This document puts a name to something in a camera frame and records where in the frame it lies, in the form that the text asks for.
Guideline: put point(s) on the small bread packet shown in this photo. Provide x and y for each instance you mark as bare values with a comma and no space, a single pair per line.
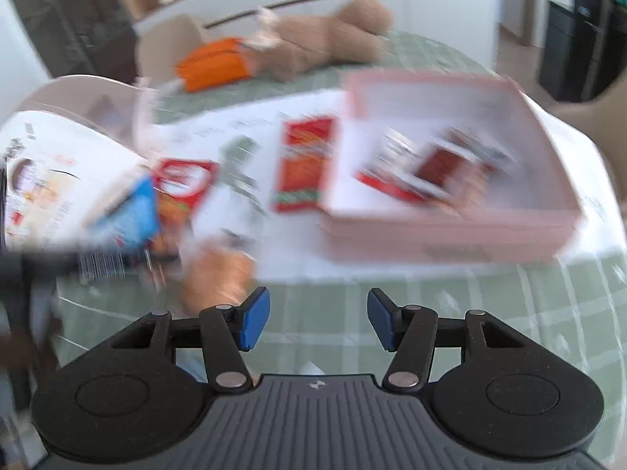
171,215

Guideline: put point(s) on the red and white snack packet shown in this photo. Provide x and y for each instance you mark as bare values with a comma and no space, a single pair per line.
183,176

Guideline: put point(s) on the bread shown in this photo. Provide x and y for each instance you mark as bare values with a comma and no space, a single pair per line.
215,274

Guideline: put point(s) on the black water dispenser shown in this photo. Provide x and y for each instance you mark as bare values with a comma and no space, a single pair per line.
563,49

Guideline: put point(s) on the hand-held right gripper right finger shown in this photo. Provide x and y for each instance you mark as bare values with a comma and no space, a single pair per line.
382,318

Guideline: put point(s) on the orange tissue pack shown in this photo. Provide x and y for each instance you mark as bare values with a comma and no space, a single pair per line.
210,63

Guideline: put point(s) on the white sideboard cabinet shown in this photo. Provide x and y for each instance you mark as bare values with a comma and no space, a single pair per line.
431,19

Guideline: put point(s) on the beige chair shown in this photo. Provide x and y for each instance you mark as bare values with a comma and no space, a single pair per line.
607,156
166,44

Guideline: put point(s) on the pink cardboard box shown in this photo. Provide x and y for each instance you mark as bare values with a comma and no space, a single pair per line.
441,245

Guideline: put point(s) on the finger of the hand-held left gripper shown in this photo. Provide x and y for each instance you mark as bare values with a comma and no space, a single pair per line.
39,262

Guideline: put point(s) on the red packet with green edge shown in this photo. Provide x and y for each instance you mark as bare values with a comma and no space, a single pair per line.
301,166

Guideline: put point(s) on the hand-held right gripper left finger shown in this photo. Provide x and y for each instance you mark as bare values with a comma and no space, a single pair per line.
254,318

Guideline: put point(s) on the dark glass-door cabinet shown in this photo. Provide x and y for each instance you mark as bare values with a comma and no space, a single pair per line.
73,24

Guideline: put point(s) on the blue snack packet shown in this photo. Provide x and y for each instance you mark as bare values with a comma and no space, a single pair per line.
132,215

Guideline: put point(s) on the clear packet of dark jerky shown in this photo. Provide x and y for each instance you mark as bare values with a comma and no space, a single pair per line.
443,164

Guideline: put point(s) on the white gift bag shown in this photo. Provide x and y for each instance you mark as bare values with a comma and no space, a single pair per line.
49,181

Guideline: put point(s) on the brown plush toy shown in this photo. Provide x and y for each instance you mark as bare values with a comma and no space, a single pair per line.
318,34

